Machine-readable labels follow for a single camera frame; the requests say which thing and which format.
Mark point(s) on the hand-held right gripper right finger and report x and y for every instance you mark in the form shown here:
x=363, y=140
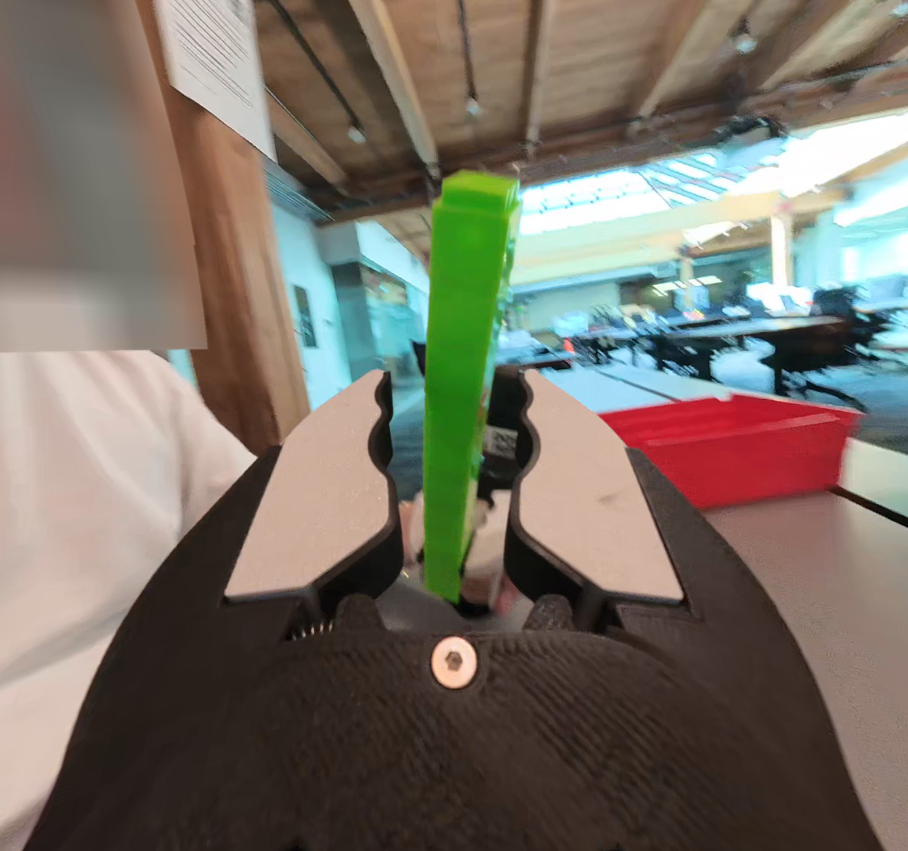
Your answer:
x=596, y=518

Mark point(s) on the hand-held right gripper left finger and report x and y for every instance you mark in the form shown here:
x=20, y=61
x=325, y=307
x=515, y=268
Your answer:
x=312, y=511

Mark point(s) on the green block bar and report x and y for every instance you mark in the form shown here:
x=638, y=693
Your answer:
x=466, y=369

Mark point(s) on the red plastic bin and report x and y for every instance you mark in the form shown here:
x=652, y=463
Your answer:
x=745, y=454

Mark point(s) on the person's left hand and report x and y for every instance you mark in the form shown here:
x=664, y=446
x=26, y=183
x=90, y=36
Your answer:
x=483, y=553

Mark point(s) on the wooden pillar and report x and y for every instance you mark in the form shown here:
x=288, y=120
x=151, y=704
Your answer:
x=241, y=256

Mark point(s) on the black office chair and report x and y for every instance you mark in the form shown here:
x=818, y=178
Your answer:
x=816, y=348

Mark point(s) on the paper notice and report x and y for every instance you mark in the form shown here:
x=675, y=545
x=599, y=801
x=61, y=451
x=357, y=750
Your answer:
x=213, y=29

